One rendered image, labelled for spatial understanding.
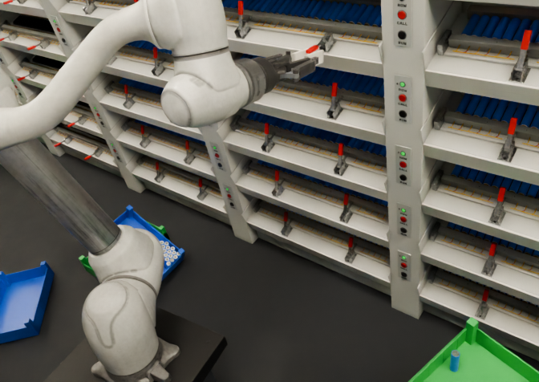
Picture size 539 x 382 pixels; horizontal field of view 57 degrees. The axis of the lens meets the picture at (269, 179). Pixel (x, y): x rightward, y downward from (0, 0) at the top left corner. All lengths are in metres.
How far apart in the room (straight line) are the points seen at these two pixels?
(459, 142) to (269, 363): 0.91
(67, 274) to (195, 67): 1.50
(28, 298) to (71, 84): 1.40
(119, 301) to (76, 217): 0.24
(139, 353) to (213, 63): 0.79
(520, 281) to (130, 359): 1.01
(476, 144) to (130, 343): 0.94
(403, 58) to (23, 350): 1.64
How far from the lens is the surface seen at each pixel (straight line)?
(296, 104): 1.40
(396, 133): 1.24
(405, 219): 1.40
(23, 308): 2.22
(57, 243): 2.42
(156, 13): 0.89
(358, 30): 1.23
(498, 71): 1.10
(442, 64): 1.12
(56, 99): 0.99
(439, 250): 1.48
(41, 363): 2.01
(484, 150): 1.20
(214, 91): 0.88
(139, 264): 1.41
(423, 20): 1.07
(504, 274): 1.45
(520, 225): 1.31
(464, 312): 1.61
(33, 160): 1.29
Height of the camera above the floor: 1.44
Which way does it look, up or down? 39 degrees down
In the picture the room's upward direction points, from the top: 13 degrees counter-clockwise
